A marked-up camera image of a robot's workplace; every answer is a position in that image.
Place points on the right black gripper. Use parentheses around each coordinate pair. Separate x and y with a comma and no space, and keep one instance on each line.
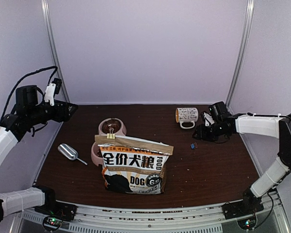
(202,135)

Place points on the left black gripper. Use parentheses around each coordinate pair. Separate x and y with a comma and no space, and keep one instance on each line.
(64,116)

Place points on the metal scoop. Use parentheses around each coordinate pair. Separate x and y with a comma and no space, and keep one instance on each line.
(70,153)

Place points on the pink double pet bowl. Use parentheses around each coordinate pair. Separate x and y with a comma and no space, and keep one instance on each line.
(101,138)

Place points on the yellow binder clip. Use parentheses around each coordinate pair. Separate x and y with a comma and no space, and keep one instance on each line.
(111,134)

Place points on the dog food bag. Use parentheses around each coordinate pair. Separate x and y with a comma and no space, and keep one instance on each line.
(135,166)

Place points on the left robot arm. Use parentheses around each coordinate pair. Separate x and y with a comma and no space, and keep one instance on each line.
(25,115)

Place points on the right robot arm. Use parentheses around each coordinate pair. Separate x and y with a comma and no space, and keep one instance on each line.
(252,127)

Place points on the dog food kibble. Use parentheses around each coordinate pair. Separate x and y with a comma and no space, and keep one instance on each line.
(111,125)

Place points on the patterned ceramic mug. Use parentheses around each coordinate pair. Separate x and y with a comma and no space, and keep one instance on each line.
(186,115)

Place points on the steel bowl insert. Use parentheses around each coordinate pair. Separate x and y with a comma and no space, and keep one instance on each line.
(111,120)

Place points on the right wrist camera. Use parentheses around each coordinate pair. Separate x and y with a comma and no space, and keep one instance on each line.
(207,118)

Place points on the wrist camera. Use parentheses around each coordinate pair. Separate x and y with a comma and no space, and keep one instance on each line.
(207,118)
(52,89)

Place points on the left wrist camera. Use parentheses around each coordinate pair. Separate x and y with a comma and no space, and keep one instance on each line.
(52,89)

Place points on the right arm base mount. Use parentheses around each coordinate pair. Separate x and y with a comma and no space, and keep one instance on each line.
(245,210)

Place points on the front aluminium rail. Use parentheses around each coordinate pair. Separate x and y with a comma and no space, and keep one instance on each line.
(201,219)

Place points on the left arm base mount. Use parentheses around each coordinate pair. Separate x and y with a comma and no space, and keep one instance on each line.
(56,213)

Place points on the left aluminium frame post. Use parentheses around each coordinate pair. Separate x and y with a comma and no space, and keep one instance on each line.
(55,57)

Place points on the aluminium frame post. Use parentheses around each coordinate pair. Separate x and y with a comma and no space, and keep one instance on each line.
(55,57)
(249,14)

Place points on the right aluminium frame post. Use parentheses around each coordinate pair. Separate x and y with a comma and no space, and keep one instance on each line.
(249,14)

